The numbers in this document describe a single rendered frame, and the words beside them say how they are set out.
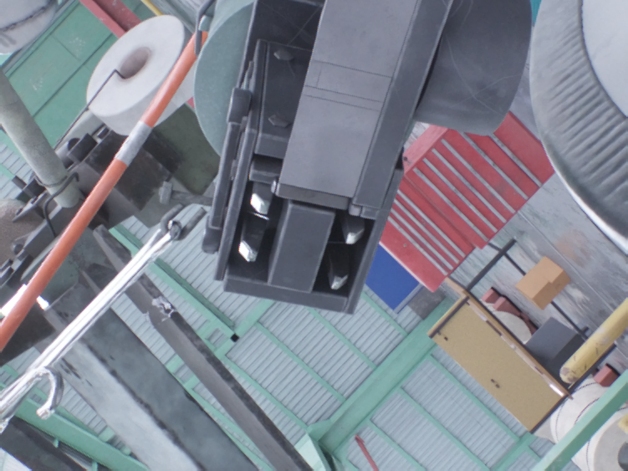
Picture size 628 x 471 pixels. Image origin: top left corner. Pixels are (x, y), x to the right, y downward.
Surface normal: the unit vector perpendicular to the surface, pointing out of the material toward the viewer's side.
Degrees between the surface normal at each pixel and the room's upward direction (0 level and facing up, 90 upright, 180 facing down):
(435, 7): 65
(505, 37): 100
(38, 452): 90
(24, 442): 90
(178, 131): 125
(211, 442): 140
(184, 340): 33
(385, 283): 90
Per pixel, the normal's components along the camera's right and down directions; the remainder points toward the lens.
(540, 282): -0.58, -0.55
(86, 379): -0.40, 0.50
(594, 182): -0.71, -0.65
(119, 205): -0.46, 0.72
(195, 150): 0.57, -0.26
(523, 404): 0.21, 0.19
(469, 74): 0.04, 0.41
